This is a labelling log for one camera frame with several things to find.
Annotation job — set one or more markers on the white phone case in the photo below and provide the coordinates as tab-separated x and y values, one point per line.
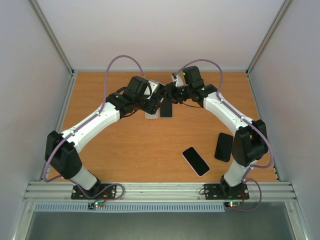
152	116

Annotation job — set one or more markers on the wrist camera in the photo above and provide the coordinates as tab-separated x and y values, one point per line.
152	87
177	80

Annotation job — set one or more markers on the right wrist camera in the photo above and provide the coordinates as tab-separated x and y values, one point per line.
177	80

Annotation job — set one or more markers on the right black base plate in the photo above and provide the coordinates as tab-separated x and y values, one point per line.
217	191

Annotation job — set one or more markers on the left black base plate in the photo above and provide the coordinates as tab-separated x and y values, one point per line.
105	191

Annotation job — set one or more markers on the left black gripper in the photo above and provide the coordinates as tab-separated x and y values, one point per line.
154	106

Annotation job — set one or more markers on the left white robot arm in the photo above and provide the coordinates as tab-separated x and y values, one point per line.
62	149

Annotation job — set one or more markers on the grey slotted cable duct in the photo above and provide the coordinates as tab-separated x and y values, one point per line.
131	207

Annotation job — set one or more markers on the phone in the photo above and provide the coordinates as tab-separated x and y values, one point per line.
224	147
196	161

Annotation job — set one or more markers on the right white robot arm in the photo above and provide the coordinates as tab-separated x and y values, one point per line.
250	142

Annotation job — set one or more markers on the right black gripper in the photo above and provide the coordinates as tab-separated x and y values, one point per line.
171	92

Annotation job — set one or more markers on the aluminium front rail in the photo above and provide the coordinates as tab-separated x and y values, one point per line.
38	191

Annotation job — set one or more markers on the right circuit board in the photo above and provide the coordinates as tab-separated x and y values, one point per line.
232	204

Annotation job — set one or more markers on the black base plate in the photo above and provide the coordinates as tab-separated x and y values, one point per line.
105	191
217	191

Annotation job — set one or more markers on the left circuit board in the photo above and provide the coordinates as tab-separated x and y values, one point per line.
95	205

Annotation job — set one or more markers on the circuit board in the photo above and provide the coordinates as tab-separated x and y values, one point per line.
95	205
232	204

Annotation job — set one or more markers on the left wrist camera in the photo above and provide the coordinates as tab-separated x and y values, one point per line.
152	87

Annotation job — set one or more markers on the black smartphone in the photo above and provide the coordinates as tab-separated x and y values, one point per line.
166	109

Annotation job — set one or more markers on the phone in black case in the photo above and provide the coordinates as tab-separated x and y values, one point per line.
224	147

